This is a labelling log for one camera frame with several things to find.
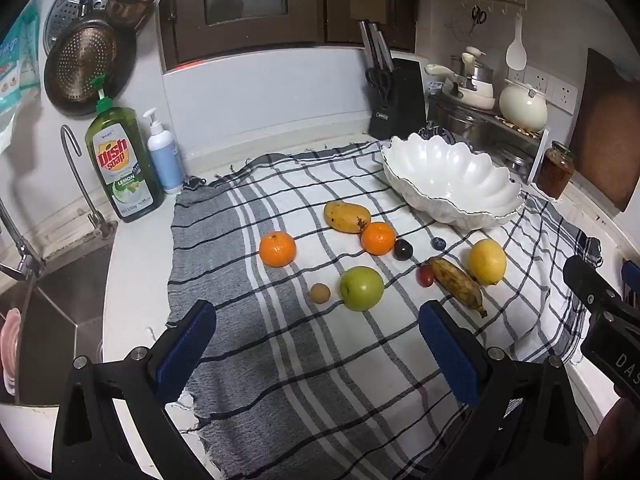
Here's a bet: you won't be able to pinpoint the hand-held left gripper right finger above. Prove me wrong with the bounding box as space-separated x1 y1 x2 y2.
418 300 586 480

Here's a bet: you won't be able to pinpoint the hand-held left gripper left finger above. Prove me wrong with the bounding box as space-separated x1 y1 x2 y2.
52 299 218 480

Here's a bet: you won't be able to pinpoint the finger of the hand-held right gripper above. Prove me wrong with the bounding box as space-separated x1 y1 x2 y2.
621 259 640 311
563 255 627 325

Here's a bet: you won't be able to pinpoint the spotted yellow banana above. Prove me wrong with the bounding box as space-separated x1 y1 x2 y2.
428 256 488 318

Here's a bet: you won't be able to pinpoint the yellow lemon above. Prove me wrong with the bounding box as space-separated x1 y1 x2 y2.
467 238 508 286

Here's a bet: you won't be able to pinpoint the green apple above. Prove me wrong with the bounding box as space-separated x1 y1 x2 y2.
339 266 385 311

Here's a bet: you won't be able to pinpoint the white scalloped bowl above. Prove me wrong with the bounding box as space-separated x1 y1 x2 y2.
381 132 526 232

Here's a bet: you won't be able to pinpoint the glass jar of red sauce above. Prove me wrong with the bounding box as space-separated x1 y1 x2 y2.
537 141 575 200

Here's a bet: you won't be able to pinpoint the grey white plaid cloth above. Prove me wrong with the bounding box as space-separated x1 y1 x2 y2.
165 132 607 480

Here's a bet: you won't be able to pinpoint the steel sink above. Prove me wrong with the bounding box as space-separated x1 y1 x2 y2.
0 240 116 406

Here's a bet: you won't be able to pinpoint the large orange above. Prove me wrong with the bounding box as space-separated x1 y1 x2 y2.
360 221 397 255

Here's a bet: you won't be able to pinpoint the small mandarin orange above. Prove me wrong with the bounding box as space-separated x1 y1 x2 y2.
258 231 297 268

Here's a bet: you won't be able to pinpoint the white kitchen rack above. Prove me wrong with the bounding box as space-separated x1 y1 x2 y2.
427 92 551 186

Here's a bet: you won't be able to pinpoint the brown wooden cutting board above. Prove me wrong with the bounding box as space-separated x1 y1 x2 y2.
570 47 640 213

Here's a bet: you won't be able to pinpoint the steel pot with lid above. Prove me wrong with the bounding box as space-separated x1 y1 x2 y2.
492 140 536 176

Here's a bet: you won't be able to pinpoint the yellow mango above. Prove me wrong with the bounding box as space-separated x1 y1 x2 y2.
323 200 372 234

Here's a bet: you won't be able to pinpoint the pink dish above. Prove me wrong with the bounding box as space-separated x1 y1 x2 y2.
0 307 23 397

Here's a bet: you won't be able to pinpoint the steel kitchen faucet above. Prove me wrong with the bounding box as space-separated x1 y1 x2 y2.
0 195 47 291

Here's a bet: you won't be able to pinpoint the cream kettle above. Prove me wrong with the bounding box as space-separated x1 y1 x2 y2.
499 79 549 132

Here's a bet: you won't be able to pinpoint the white pump bottle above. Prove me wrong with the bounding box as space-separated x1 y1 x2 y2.
142 108 186 195

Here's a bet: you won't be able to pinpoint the thin hooked steel faucet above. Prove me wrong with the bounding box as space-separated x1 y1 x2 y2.
60 125 118 238

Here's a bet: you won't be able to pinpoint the green dish soap bottle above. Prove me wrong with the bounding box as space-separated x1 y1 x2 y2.
84 75 166 223

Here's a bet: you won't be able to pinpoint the large steel pot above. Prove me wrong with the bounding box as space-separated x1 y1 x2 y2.
435 105 493 143

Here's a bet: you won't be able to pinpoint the cream saucepan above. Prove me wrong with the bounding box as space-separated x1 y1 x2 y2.
425 62 497 110

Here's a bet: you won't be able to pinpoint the small steel pot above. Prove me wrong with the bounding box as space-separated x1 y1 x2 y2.
450 55 496 86

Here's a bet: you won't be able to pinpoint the white rice paddle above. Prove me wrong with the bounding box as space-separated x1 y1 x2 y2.
505 12 527 71

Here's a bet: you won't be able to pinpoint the black knife block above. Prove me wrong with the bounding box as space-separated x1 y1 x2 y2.
368 57 427 141

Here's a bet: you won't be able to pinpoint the black kitchen scissors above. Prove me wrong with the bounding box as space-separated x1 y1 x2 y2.
365 66 396 103

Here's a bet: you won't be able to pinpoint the copper perforated pan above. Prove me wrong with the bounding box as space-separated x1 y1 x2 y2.
43 0 137 118

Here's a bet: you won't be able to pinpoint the light blue plastic packet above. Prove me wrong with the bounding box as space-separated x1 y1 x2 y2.
0 0 41 151

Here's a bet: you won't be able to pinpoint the dark brown cabinet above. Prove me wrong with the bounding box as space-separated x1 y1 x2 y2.
157 0 418 73

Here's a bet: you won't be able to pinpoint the round steel steamer plate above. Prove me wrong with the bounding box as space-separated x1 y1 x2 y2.
44 0 166 56

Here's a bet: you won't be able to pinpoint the white wall outlet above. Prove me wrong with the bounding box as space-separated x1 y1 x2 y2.
548 78 579 113
520 66 549 95

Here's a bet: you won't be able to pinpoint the cream ladle handle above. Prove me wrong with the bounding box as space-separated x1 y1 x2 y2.
461 46 488 78

